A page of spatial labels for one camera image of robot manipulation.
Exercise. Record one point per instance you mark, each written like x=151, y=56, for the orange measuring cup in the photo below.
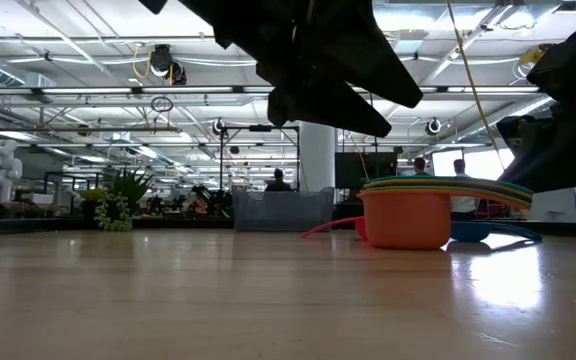
x=408, y=220

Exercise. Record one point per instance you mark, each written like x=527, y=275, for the yellow measuring cup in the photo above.
x=443, y=185

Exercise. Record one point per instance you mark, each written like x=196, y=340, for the long ceiling light bar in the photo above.
x=188, y=90

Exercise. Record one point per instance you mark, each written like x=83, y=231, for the blue measuring cup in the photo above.
x=488, y=231

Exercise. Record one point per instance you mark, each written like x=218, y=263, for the green succulent plant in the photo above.
x=118, y=210

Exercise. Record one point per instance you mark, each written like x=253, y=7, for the red measuring cup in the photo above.
x=328, y=227

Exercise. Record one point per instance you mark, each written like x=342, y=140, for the person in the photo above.
x=278, y=186
x=419, y=166
x=463, y=207

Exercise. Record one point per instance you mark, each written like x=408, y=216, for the orange flower bouquet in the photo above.
x=198, y=207

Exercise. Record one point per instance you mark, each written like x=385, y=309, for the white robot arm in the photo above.
x=0, y=170

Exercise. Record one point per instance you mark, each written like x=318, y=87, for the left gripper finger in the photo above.
x=358, y=50
x=328, y=107

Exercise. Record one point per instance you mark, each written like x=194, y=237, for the black monitor screen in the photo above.
x=353, y=170

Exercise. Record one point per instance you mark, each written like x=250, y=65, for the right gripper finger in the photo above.
x=568, y=165
x=520, y=135

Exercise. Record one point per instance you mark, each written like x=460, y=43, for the black camera rig frame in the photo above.
x=260, y=128

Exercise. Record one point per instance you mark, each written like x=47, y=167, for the small black ceiling reel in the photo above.
x=433, y=127
x=218, y=127

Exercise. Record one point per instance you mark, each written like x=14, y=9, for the black aluminium table frame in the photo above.
x=43, y=225

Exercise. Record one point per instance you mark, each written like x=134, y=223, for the green measuring cup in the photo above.
x=443, y=189

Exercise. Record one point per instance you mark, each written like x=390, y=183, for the purple measuring cup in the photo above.
x=443, y=182

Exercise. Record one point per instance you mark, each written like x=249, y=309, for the white round column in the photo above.
x=318, y=160

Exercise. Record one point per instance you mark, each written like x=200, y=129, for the grey translucent basket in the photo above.
x=283, y=212

